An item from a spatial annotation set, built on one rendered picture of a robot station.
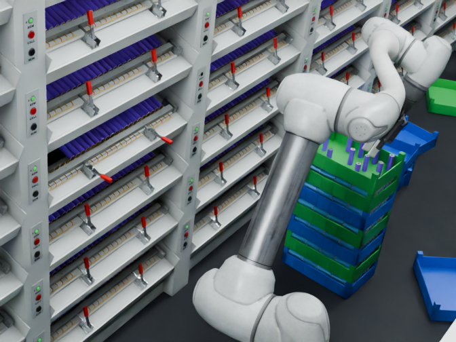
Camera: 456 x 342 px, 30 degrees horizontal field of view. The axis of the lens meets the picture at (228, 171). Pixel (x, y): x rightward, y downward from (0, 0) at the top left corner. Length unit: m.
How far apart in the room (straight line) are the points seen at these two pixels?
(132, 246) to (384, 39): 1.04
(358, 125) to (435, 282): 1.26
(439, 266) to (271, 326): 1.30
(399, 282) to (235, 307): 1.15
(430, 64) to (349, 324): 0.96
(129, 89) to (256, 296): 0.66
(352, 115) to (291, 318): 0.56
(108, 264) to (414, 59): 1.17
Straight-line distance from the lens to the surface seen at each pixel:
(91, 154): 2.39
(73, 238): 2.46
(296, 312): 2.25
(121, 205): 2.59
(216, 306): 2.34
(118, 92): 2.35
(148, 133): 2.53
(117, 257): 2.70
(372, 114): 2.27
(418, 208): 3.76
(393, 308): 3.22
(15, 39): 1.94
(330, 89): 2.32
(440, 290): 3.36
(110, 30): 2.24
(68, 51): 2.13
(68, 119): 2.23
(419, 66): 2.80
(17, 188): 2.15
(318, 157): 2.97
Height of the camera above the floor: 2.09
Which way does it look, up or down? 34 degrees down
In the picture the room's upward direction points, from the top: 7 degrees clockwise
